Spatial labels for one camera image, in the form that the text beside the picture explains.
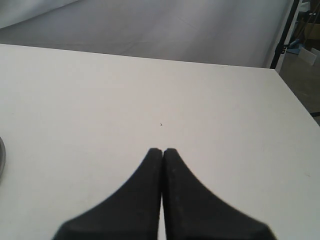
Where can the black backdrop stand pole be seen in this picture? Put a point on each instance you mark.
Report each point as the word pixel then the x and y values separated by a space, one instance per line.
pixel 281 46

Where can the dark blue cloth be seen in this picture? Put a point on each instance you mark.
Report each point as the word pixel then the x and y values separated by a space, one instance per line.
pixel 295 47

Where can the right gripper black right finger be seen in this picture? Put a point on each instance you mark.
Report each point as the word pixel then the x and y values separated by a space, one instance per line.
pixel 192 212

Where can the white box in background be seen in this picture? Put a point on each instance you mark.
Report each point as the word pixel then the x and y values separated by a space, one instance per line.
pixel 307 56

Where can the round stainless steel plate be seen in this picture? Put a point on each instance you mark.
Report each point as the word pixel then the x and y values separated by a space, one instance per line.
pixel 2 156

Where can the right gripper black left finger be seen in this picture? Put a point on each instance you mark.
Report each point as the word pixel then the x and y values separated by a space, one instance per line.
pixel 131 213

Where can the white backdrop cloth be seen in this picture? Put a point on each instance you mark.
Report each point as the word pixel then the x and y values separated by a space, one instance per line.
pixel 226 32

